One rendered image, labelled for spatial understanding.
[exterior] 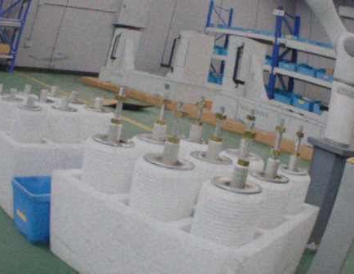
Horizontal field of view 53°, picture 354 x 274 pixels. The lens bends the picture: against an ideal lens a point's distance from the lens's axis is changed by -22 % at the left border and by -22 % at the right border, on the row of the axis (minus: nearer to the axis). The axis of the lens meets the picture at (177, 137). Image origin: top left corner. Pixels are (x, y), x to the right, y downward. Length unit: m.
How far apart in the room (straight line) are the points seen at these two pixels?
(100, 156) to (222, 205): 0.23
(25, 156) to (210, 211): 0.46
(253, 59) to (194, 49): 0.75
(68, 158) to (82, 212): 0.29
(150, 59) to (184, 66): 4.10
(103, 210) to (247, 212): 0.22
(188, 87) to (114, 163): 3.45
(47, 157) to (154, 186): 0.37
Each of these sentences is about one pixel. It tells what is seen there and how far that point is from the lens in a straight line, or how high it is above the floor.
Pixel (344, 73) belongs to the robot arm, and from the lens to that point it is 1.08.
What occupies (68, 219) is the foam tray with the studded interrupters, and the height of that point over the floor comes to 0.11.
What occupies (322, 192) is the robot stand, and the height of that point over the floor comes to 0.17.
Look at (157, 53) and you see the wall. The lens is 8.22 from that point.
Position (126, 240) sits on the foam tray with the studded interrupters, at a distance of 0.63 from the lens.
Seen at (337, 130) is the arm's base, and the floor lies 0.34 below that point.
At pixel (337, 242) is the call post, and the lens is 0.72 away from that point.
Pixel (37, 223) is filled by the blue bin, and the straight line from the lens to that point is 0.80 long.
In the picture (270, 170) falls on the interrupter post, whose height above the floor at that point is 0.26.
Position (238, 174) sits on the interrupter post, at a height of 0.27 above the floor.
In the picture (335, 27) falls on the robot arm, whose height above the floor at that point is 0.64.
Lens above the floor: 0.39
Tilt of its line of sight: 9 degrees down
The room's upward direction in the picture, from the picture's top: 12 degrees clockwise
